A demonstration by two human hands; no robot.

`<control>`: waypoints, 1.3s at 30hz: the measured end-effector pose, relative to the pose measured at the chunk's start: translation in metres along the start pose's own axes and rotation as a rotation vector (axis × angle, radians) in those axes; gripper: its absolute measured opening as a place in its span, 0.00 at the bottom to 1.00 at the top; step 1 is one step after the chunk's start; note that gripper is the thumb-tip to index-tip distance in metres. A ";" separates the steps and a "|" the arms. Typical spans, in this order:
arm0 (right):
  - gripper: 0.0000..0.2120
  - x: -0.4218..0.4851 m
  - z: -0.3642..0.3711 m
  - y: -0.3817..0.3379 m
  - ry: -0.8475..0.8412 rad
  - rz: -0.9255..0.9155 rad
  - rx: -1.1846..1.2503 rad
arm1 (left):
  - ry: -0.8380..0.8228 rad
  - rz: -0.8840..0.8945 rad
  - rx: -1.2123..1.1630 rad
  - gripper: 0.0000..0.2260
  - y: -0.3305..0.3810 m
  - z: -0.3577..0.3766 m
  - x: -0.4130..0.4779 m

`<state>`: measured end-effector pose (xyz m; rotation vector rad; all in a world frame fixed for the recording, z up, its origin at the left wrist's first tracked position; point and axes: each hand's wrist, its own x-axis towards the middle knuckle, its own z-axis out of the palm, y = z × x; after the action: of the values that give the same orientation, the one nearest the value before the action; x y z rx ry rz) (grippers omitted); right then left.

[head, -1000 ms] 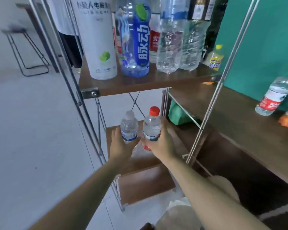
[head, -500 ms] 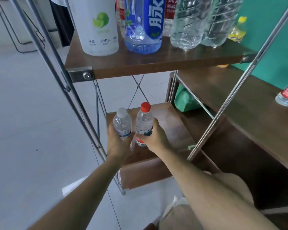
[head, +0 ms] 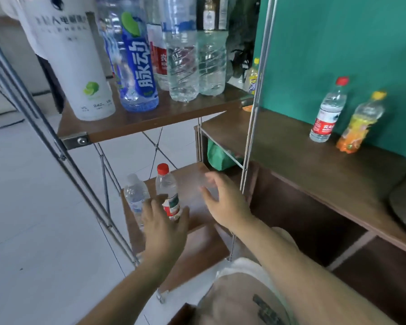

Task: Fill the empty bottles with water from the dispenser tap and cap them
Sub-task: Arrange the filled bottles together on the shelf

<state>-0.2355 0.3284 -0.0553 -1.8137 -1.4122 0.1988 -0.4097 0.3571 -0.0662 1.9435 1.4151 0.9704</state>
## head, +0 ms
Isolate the person's right hand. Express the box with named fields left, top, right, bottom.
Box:
left=199, top=171, right=254, bottom=234

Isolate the person's left hand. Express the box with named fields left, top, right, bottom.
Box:
left=141, top=195, right=190, bottom=268

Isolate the small red-capped water bottle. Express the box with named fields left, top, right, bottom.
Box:
left=155, top=163, right=182, bottom=221

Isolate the person's right forearm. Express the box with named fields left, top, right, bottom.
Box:
left=235, top=218, right=398, bottom=325

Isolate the person's left forearm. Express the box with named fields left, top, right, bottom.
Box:
left=77, top=257, right=176, bottom=325

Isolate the brown wooden shelf board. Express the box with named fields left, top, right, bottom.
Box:
left=120, top=162, right=231, bottom=295
left=57, top=82, right=255, bottom=150

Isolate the green bag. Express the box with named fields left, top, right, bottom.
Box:
left=207, top=139, right=245, bottom=172

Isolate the small white-capped clear bottle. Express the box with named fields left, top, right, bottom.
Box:
left=123, top=173, right=151, bottom=232

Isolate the person's beige clothing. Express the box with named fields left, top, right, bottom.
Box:
left=194, top=227, right=300, bottom=325

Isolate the small yellow drink bottle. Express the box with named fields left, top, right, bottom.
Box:
left=246, top=57, right=260, bottom=96

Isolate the clear bottle with black label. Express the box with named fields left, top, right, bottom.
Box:
left=196, top=0, right=229, bottom=97

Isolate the large blue-label water bottle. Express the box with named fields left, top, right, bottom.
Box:
left=158, top=0, right=200, bottom=103

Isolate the blue sports drink bottle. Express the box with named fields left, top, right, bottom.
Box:
left=95, top=0, right=160, bottom=113

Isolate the large red-label water bottle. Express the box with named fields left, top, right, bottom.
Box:
left=145, top=0, right=170, bottom=91

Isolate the red-capped red-label water bottle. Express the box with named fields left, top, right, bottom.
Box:
left=309, top=76, right=349, bottom=143

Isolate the dark hanging bag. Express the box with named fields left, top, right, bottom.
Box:
left=225, top=0, right=262, bottom=82

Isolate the orange juice bottle yellow cap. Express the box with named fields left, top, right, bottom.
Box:
left=336, top=91, right=388, bottom=155

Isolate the tall white lime-print bottle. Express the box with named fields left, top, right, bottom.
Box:
left=20, top=0, right=116, bottom=122

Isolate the metal shelf rack frame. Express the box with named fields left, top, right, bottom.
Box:
left=0, top=0, right=279, bottom=304

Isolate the black floor cable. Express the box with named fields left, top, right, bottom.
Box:
left=0, top=109, right=26, bottom=133

